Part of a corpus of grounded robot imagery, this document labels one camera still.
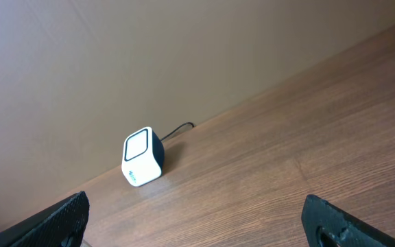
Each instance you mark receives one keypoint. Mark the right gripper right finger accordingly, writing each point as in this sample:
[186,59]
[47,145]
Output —
[326,225]

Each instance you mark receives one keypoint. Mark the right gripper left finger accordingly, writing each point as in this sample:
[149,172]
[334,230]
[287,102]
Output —
[60,225]

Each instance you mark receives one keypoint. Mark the white barcode scanner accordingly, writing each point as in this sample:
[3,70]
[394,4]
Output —
[143,157]

